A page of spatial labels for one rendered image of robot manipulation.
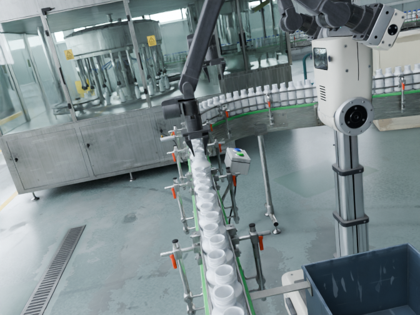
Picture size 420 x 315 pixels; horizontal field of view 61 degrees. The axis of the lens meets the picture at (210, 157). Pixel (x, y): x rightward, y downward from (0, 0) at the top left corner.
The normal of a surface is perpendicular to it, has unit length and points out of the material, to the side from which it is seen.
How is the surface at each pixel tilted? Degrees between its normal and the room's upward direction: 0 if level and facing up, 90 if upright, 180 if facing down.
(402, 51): 90
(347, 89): 101
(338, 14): 91
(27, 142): 90
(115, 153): 91
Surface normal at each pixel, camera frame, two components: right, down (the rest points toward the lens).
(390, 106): -0.21, 0.36
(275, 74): 0.10, 0.31
